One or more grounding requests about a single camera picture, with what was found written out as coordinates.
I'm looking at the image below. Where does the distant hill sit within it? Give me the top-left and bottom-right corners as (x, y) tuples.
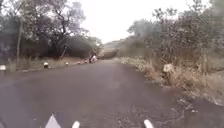
(99, 39), (129, 60)

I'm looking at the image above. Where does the person on motorbike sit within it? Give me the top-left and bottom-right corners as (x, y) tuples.
(88, 52), (98, 65)

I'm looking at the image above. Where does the grey asphalt road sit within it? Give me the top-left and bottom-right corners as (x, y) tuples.
(0, 59), (224, 128)

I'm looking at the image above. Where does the pale roadside marker stone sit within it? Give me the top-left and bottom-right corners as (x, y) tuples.
(162, 63), (175, 74)

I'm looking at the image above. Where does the row of white marker stones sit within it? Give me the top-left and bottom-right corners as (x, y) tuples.
(0, 59), (89, 72)

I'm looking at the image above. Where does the robot's own part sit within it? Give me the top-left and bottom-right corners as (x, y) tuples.
(143, 119), (155, 128)
(71, 120), (81, 128)

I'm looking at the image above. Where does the row of trees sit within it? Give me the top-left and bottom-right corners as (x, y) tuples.
(0, 0), (104, 62)
(117, 0), (224, 72)

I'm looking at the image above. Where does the dry grass verge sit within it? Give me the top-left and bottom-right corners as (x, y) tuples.
(0, 55), (89, 74)
(114, 55), (224, 107)

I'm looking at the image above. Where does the pole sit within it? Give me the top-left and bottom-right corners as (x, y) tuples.
(15, 18), (24, 70)

